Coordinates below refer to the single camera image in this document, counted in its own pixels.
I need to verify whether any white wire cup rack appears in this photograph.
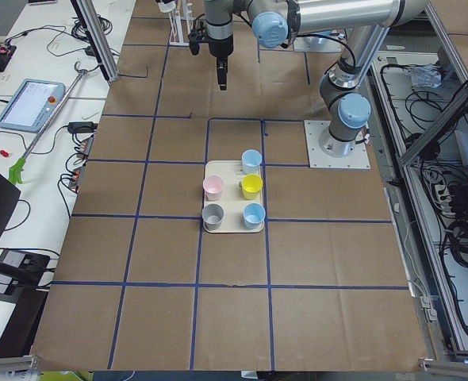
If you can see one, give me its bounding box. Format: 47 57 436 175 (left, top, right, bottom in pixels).
168 0 194 47

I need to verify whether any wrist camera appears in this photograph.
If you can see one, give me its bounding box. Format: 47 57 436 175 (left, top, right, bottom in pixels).
188 21 207 56

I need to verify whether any pink plastic cup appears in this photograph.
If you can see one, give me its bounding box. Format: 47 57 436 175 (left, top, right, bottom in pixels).
202 175 224 201

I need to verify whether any aluminium frame post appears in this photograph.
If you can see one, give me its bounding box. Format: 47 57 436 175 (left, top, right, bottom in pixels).
71 0 119 83

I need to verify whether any grey plastic cup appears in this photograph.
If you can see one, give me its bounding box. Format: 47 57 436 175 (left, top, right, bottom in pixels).
201 203 224 232

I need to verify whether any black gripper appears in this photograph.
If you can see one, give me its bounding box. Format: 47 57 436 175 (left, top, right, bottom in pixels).
209 35 234 90

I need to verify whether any green reacher grabber tool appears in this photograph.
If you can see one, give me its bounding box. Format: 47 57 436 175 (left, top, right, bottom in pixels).
8 61 88 185

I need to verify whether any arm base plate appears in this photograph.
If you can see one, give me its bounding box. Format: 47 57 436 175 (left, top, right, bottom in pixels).
304 120 370 170
293 37 342 53

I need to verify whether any blue teach pendant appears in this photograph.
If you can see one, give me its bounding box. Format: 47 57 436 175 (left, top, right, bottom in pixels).
0 79 66 133

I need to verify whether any light blue cup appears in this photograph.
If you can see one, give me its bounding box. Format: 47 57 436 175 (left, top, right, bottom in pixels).
243 202 266 229
241 149 263 175

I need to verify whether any white plastic cup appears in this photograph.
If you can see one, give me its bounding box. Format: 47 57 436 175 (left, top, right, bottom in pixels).
156 0 177 13

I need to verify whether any yellow plastic cup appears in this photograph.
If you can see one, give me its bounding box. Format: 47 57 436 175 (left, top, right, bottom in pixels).
241 174 263 200

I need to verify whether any cream plastic tray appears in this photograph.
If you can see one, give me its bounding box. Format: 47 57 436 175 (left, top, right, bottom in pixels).
202 160 265 233

